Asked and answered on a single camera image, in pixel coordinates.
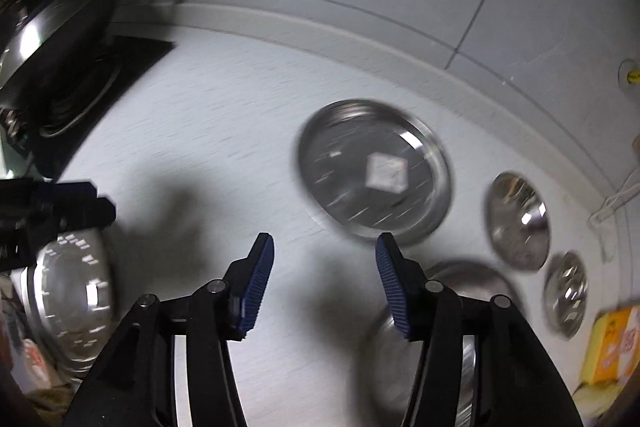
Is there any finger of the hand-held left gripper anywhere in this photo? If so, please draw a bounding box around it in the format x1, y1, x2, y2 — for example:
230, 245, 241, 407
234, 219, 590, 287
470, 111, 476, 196
0, 178, 97, 210
37, 196, 117, 235

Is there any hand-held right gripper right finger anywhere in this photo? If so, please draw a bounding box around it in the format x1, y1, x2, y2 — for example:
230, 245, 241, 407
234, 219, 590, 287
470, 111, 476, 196
375, 232, 585, 427

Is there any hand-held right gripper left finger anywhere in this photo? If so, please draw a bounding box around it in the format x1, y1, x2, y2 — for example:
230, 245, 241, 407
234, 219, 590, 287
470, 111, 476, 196
62, 232, 276, 427

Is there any large steel bowl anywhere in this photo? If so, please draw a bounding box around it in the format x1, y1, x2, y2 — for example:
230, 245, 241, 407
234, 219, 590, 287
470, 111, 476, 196
357, 261, 528, 427
27, 227, 117, 370

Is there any steel plate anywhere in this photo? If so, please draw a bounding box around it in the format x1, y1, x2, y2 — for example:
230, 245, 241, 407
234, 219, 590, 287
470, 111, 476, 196
297, 98, 454, 249

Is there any small steel bowl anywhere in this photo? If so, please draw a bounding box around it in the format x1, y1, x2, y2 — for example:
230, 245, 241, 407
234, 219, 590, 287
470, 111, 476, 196
544, 251, 589, 339
486, 171, 552, 272

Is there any black glass stove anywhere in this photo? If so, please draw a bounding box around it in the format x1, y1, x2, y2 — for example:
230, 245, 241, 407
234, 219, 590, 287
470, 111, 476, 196
0, 34, 177, 182

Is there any steel wok lid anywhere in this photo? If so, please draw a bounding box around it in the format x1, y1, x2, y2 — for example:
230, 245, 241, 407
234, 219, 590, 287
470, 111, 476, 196
0, 0, 118, 78

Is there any black wok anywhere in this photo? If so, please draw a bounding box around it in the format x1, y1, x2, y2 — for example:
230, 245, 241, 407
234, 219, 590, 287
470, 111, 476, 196
0, 0, 151, 118

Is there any yellow detergent bottle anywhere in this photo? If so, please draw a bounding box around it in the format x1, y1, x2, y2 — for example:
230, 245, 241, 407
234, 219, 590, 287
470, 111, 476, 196
581, 305, 640, 386

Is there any napa cabbage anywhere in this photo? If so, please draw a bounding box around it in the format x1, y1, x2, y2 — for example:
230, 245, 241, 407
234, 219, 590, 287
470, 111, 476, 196
570, 379, 628, 414

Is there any white power cable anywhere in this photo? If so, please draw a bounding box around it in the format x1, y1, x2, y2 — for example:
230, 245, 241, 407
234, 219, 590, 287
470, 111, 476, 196
588, 186, 640, 229

